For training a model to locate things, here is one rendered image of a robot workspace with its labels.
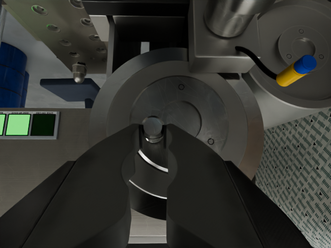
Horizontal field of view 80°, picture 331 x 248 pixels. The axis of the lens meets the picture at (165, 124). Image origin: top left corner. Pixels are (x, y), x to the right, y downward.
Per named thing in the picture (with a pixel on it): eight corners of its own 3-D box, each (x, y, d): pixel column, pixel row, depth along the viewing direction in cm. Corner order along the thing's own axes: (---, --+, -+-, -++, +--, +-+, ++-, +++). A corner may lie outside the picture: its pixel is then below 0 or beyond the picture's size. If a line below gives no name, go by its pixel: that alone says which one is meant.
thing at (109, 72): (120, -80, 22) (111, 79, 18) (141, 46, 45) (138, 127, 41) (115, -81, 22) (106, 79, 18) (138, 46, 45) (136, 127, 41)
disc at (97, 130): (254, 46, 18) (276, 218, 15) (251, 49, 19) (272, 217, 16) (92, 46, 18) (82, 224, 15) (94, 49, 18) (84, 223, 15)
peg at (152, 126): (167, 134, 12) (144, 141, 11) (166, 139, 14) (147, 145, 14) (160, 111, 12) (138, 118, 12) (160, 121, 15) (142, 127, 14)
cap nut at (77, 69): (84, 63, 50) (82, 80, 50) (89, 70, 54) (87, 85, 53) (69, 63, 50) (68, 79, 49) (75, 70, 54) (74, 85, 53)
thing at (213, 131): (248, 144, 14) (155, 192, 14) (238, 146, 16) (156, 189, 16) (200, 59, 16) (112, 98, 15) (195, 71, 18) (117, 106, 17)
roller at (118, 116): (241, 59, 17) (256, 198, 15) (192, 121, 43) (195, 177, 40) (108, 60, 17) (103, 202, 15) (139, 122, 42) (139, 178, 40)
